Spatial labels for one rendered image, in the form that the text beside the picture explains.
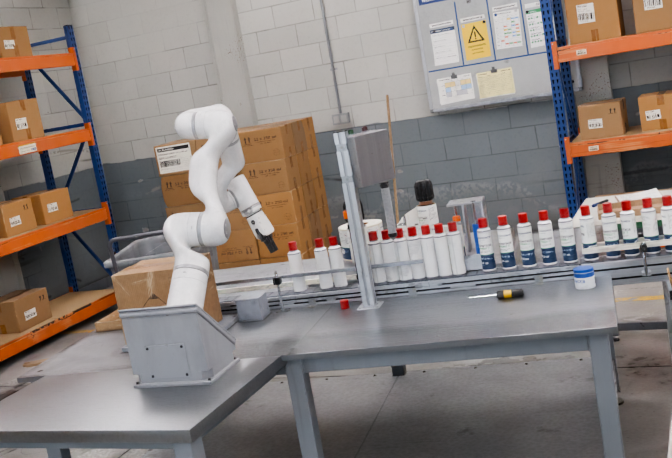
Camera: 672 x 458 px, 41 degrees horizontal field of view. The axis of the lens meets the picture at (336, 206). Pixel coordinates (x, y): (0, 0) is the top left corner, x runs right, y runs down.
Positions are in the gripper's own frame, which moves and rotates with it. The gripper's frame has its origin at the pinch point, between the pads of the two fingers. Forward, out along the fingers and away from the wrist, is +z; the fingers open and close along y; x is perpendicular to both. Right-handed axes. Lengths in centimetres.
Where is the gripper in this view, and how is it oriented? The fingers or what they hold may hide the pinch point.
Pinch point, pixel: (272, 247)
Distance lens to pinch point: 366.5
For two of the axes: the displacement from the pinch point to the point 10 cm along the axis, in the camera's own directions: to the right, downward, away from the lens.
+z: 4.8, 8.7, 0.4
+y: 2.7, -1.9, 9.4
